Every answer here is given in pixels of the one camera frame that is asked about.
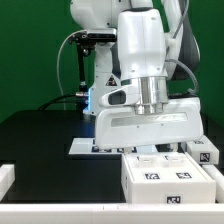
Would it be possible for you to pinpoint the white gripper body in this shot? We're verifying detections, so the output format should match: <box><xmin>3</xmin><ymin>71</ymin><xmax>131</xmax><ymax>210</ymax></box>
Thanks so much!
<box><xmin>95</xmin><ymin>97</ymin><xmax>204</xmax><ymax>149</ymax></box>

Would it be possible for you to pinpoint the white door panel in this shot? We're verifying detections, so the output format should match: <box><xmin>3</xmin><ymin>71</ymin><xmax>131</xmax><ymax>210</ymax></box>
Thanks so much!
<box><xmin>125</xmin><ymin>154</ymin><xmax>167</xmax><ymax>183</ymax></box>
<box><xmin>161</xmin><ymin>153</ymin><xmax>212</xmax><ymax>183</ymax></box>

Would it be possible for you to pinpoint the white cabinet top block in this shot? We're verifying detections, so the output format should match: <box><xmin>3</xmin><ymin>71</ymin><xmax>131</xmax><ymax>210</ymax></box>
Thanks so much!
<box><xmin>186</xmin><ymin>135</ymin><xmax>219</xmax><ymax>165</ymax></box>

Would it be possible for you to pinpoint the white cabinet body box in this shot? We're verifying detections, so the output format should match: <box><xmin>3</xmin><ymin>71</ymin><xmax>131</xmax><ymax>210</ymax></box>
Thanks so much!
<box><xmin>121</xmin><ymin>152</ymin><xmax>216</xmax><ymax>204</ymax></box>

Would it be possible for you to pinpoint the white door panel front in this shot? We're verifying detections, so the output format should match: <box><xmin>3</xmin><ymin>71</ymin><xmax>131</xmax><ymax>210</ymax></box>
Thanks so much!
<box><xmin>125</xmin><ymin>154</ymin><xmax>167</xmax><ymax>183</ymax></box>

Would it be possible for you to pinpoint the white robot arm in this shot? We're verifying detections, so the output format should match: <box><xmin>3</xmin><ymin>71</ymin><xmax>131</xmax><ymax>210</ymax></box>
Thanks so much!
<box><xmin>70</xmin><ymin>0</ymin><xmax>203</xmax><ymax>150</ymax></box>

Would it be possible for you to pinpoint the white right fence block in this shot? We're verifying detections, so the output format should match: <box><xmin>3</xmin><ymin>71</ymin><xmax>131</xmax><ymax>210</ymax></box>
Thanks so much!
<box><xmin>203</xmin><ymin>165</ymin><xmax>224</xmax><ymax>204</ymax></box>

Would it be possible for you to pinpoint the white fence block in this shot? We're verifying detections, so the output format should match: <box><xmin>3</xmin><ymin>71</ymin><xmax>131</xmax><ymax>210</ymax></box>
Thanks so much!
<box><xmin>0</xmin><ymin>164</ymin><xmax>15</xmax><ymax>202</ymax></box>
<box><xmin>203</xmin><ymin>165</ymin><xmax>224</xmax><ymax>204</ymax></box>

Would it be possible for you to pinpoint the white marker base sheet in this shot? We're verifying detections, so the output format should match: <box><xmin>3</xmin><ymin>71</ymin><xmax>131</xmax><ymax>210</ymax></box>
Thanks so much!
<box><xmin>69</xmin><ymin>138</ymin><xmax>157</xmax><ymax>155</ymax></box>

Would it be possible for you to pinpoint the white left fence block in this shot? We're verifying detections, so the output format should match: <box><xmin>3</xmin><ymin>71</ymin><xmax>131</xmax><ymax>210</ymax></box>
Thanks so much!
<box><xmin>0</xmin><ymin>164</ymin><xmax>15</xmax><ymax>202</ymax></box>

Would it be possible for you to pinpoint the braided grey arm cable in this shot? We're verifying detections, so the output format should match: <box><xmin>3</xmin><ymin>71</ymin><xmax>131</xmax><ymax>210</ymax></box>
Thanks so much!
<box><xmin>165</xmin><ymin>0</ymin><xmax>201</xmax><ymax>98</ymax></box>

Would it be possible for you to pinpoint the black camera on stand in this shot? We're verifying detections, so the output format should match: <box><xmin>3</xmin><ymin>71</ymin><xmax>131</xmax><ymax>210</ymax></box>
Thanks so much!
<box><xmin>69</xmin><ymin>28</ymin><xmax>121</xmax><ymax>119</ymax></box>

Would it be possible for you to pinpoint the grey camera cable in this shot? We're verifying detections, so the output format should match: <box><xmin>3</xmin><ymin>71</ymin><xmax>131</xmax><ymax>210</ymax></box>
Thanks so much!
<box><xmin>55</xmin><ymin>30</ymin><xmax>88</xmax><ymax>112</ymax></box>

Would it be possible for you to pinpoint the white front fence rail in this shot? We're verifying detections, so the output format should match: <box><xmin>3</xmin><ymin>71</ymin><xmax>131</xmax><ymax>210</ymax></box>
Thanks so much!
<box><xmin>0</xmin><ymin>204</ymin><xmax>224</xmax><ymax>224</ymax></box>

